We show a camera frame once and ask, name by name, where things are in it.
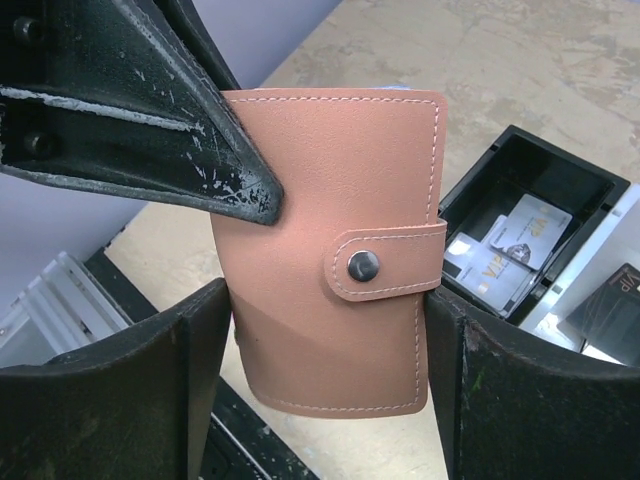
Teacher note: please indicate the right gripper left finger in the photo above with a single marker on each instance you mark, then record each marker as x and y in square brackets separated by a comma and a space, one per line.
[135, 405]

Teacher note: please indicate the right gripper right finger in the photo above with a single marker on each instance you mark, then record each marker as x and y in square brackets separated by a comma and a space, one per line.
[510, 405]

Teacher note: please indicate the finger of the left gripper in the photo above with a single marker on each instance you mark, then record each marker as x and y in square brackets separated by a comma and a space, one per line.
[129, 99]

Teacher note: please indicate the white bin with black cards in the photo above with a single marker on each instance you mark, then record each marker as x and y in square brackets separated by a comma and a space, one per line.
[614, 243]

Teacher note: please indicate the black cards pile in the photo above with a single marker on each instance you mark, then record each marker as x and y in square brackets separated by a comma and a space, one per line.
[608, 319]

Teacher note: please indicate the silver cards pile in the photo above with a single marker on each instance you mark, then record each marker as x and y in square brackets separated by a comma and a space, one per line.
[499, 269]

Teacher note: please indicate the black bin with silver cards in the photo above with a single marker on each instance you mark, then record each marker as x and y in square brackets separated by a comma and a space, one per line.
[520, 163]

